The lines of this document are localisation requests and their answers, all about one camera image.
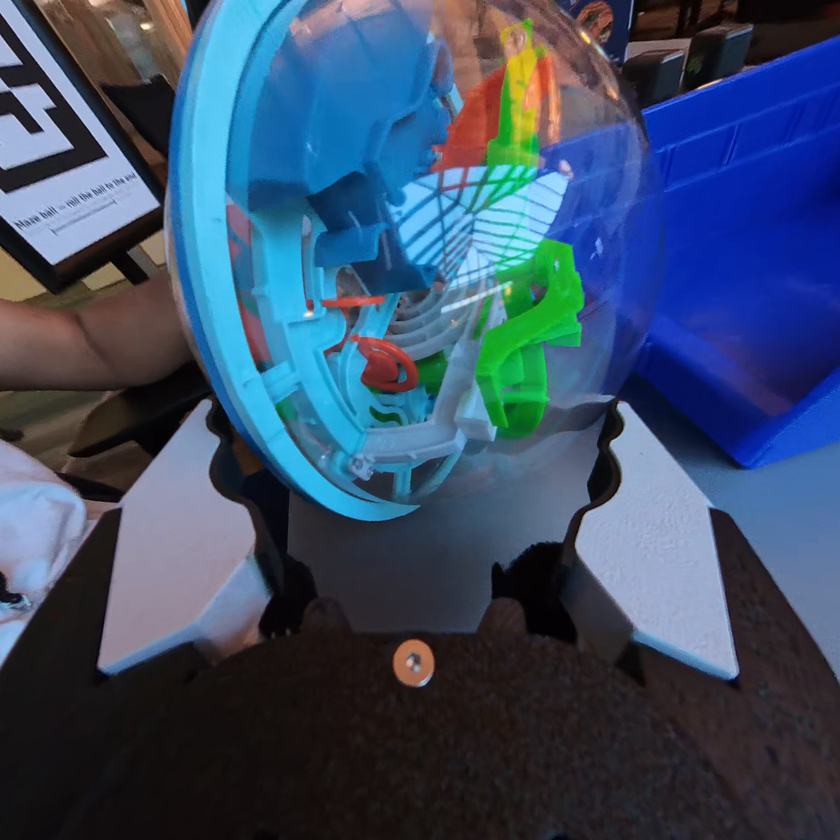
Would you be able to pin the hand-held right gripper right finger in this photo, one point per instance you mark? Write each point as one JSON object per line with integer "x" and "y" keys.
{"x": 656, "y": 551}

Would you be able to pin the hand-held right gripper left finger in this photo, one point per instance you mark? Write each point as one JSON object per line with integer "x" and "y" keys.
{"x": 177, "y": 544}

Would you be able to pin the clear plastic maze ball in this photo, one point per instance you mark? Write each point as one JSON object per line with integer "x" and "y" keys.
{"x": 394, "y": 262}

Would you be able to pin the person's left forearm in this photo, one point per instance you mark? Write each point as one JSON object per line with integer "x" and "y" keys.
{"x": 85, "y": 341}

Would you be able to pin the white cloth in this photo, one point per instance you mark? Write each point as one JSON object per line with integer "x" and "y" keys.
{"x": 39, "y": 512}

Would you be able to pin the black easel stand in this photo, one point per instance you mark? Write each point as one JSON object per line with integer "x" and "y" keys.
{"x": 134, "y": 268}

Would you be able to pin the blue plastic bin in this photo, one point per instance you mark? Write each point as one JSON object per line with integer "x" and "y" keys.
{"x": 754, "y": 229}

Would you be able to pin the framed black white marker sign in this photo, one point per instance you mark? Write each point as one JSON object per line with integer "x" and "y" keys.
{"x": 65, "y": 197}

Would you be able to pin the black box green logo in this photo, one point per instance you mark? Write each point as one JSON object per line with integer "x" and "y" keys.
{"x": 656, "y": 72}
{"x": 722, "y": 52}

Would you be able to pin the dark blue printed box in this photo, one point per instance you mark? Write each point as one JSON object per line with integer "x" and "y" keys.
{"x": 600, "y": 26}

